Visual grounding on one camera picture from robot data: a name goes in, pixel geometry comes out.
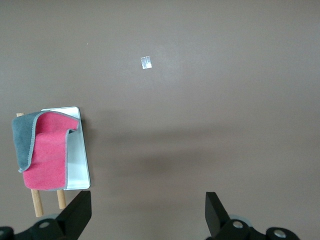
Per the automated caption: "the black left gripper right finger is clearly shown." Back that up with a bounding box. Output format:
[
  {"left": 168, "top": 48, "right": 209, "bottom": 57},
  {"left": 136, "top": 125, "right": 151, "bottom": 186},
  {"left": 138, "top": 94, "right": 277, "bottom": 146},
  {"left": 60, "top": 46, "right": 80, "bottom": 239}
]
[{"left": 204, "top": 191, "right": 300, "bottom": 240}]

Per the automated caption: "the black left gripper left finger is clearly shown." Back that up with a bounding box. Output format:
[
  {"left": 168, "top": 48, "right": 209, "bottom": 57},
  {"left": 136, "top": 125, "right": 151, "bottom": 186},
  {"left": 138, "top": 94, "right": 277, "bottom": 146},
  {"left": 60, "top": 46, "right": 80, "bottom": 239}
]
[{"left": 0, "top": 190, "right": 92, "bottom": 240}]

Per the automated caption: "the pink and grey microfibre cloth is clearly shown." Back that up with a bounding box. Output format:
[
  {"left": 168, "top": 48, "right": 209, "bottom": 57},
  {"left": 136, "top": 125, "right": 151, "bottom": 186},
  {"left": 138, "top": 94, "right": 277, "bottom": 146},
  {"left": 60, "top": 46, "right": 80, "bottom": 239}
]
[{"left": 11, "top": 111, "right": 81, "bottom": 192}]

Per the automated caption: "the white rectangular rack tray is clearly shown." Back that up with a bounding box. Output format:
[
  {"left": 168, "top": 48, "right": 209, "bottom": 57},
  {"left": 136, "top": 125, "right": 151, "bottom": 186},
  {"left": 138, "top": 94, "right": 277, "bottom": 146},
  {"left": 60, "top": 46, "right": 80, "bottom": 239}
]
[{"left": 40, "top": 106, "right": 91, "bottom": 191}]

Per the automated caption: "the small clear tape piece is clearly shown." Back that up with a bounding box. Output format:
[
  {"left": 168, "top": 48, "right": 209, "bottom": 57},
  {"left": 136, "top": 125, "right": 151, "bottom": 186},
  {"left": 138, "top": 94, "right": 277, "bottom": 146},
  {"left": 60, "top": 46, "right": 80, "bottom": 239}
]
[{"left": 140, "top": 56, "right": 153, "bottom": 70}]

